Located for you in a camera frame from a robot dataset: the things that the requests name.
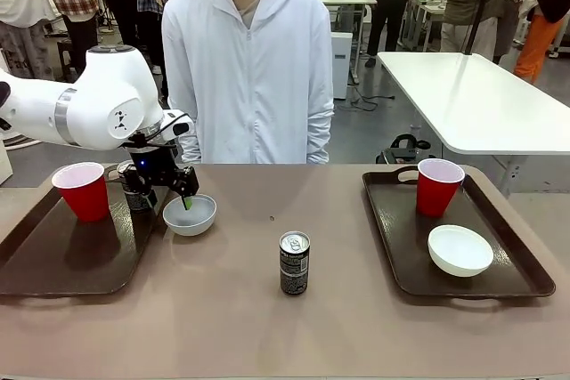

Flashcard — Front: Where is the white bowl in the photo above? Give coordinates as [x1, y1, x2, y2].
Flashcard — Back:
[427, 224, 495, 279]

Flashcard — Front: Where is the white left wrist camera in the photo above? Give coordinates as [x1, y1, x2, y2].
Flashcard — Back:
[170, 114, 196, 143]

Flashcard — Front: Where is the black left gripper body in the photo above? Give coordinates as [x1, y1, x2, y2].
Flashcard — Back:
[127, 143, 181, 190]

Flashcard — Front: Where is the person in black trousers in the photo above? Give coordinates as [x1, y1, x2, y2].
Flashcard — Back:
[365, 0, 410, 69]

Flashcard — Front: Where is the pale blue bowl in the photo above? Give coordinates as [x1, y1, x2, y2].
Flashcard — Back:
[162, 193, 218, 238]

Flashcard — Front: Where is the black pole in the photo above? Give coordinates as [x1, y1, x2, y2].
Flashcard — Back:
[464, 0, 499, 57]

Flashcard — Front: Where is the brown plastic tray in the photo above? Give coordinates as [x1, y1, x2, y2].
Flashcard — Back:
[361, 166, 557, 299]
[0, 163, 177, 297]

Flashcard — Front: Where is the person in orange trousers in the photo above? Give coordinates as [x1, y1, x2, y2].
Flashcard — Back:
[513, 0, 570, 85]

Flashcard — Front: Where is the black floor device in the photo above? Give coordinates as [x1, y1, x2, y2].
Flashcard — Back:
[375, 133, 432, 166]

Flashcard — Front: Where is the black floor cable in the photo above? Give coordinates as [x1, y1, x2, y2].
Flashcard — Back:
[342, 84, 396, 113]

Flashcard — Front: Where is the red plastic cup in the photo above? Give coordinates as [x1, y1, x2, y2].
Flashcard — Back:
[416, 158, 466, 218]
[51, 161, 110, 223]

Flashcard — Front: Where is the dark stool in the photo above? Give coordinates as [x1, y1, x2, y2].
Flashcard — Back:
[55, 38, 79, 83]

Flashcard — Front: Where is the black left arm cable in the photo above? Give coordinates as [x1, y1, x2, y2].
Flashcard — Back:
[124, 111, 191, 150]

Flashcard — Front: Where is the person's right forearm white sleeve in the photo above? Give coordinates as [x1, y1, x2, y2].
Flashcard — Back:
[162, 85, 202, 165]

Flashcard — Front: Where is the white computer case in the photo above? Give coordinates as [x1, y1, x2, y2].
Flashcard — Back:
[332, 32, 355, 100]

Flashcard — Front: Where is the person's left forearm white sleeve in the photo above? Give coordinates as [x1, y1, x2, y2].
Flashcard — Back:
[305, 94, 336, 165]

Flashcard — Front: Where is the large white table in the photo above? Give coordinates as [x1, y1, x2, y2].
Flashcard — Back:
[377, 51, 570, 197]

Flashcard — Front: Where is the person in white hoodie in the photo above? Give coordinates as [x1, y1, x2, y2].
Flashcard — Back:
[160, 0, 336, 165]

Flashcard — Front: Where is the black drink can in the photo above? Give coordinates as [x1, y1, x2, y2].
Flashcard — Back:
[116, 160, 155, 214]
[279, 230, 311, 296]

